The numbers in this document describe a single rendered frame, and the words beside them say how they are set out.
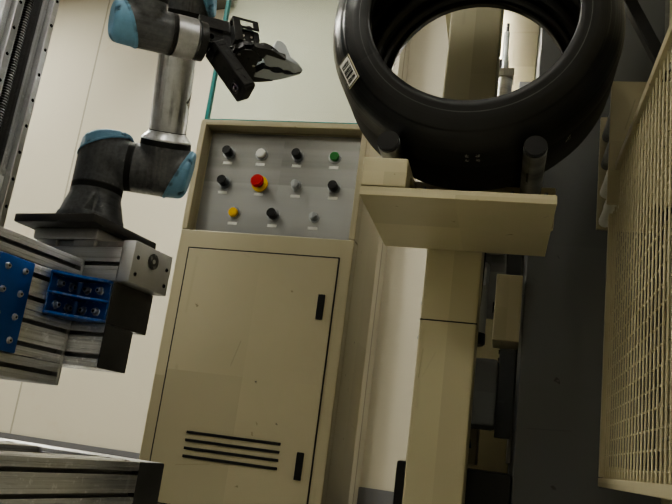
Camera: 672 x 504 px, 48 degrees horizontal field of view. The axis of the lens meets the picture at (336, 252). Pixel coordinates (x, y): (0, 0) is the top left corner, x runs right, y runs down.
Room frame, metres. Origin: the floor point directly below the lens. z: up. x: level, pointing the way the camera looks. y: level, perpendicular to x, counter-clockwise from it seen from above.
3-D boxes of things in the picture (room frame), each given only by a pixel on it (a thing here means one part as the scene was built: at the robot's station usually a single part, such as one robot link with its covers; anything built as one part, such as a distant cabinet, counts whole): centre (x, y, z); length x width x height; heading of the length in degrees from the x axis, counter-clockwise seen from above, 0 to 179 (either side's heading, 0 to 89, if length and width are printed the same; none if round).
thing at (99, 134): (1.66, 0.56, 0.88); 0.13 x 0.12 x 0.14; 95
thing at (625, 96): (1.63, -0.67, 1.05); 0.20 x 0.15 x 0.30; 166
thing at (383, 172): (1.54, -0.11, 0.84); 0.36 x 0.09 x 0.06; 166
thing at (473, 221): (1.51, -0.25, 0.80); 0.37 x 0.36 x 0.02; 76
